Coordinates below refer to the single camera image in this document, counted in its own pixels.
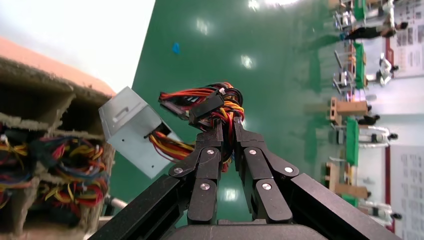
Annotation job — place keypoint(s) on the person in black clothes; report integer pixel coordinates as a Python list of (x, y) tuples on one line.
[(364, 32)]

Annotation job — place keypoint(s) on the small blue scrap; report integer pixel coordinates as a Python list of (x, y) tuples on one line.
[(176, 48)]

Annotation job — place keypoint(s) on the wooden crate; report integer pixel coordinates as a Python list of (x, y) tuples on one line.
[(351, 190), (351, 108)]

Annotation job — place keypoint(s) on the white robot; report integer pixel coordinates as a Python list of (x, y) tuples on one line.
[(381, 212), (386, 68), (374, 137)]

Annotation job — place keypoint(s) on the cardboard box with dividers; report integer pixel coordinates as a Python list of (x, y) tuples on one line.
[(49, 73)]

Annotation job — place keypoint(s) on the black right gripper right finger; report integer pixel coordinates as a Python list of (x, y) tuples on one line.
[(261, 179)]

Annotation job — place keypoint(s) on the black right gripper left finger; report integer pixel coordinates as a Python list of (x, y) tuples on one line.
[(205, 172)]

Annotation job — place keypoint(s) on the green topped table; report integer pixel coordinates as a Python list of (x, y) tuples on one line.
[(352, 142), (359, 64)]

